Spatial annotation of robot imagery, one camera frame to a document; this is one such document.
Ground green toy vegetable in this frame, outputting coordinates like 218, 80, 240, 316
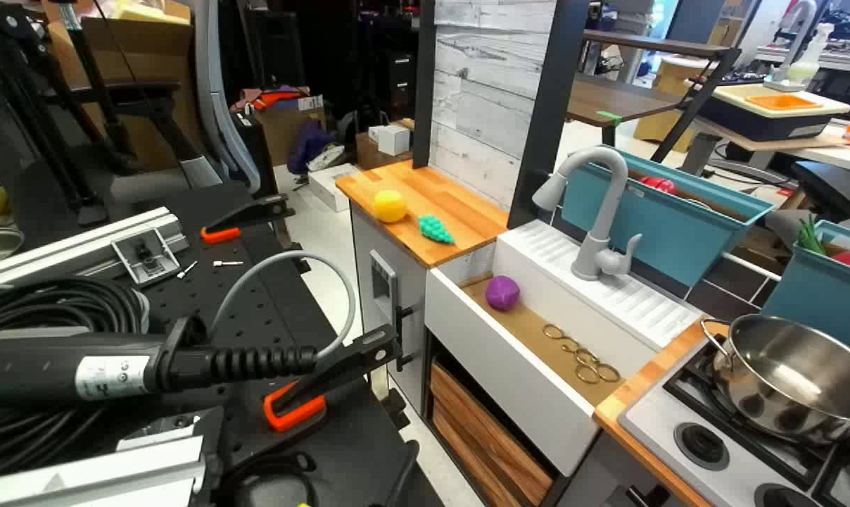
416, 213, 460, 248

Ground white cabinet door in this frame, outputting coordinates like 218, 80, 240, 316
350, 204, 434, 416

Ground yellow toy lemon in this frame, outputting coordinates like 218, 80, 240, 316
372, 186, 410, 224

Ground purple toy vegetable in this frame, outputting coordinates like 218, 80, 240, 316
485, 273, 523, 313

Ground flat white box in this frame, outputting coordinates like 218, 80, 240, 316
305, 159, 363, 213

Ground small white box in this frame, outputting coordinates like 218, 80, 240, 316
365, 121, 413, 158

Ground white toy sink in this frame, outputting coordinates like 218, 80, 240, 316
423, 218, 709, 478

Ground blue purple cloth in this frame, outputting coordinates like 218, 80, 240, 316
288, 121, 336, 176

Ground white plank backboard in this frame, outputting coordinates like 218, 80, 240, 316
431, 0, 561, 210

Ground small cardboard box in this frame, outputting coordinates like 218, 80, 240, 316
254, 92, 330, 168

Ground wooden drawer front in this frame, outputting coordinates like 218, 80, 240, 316
427, 359, 561, 507

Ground gold rings in sink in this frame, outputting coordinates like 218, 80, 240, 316
537, 321, 626, 389

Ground black clamp orange grip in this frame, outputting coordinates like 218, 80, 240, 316
260, 321, 399, 435

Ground grey toy faucet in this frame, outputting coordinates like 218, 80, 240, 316
529, 142, 644, 283

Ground red toy vegetable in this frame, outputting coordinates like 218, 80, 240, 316
640, 173, 681, 199

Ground large teal bin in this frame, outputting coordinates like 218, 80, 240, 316
551, 148, 778, 289

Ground dark wooden shelf table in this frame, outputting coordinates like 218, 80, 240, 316
569, 24, 742, 164

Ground white toy stove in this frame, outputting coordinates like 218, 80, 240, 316
619, 348, 850, 507

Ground large cardboard box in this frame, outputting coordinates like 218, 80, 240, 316
42, 0, 209, 172

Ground long aluminium extrusion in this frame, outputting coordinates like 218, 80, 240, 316
0, 204, 187, 289

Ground yellow white toy basin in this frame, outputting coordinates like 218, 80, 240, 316
704, 80, 850, 142

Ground green leafy toy produce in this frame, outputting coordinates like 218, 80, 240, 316
795, 213, 850, 282

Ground silver metal pot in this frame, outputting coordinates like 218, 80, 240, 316
700, 310, 850, 449

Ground aluminium extrusion block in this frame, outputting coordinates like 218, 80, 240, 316
0, 433, 209, 507

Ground teal bin with produce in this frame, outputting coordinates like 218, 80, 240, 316
759, 218, 850, 366

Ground white spray bottle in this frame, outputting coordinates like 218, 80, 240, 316
782, 0, 835, 92

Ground black metal stand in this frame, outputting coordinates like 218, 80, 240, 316
0, 0, 122, 204

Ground black cabinet door handle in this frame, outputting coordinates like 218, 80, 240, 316
365, 248, 420, 373

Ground narrow black frame post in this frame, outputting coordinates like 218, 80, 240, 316
410, 0, 440, 172

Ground grey looped cable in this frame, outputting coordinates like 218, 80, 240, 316
206, 248, 361, 366

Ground wide black frame post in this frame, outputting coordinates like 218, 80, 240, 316
505, 0, 591, 231

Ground small orange clamp handle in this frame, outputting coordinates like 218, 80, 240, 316
196, 223, 244, 248

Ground grey flexible hose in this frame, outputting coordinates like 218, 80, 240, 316
182, 0, 264, 197

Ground metal corner bracket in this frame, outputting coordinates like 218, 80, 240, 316
111, 227, 182, 286

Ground black cable bundle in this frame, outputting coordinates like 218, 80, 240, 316
0, 275, 151, 482

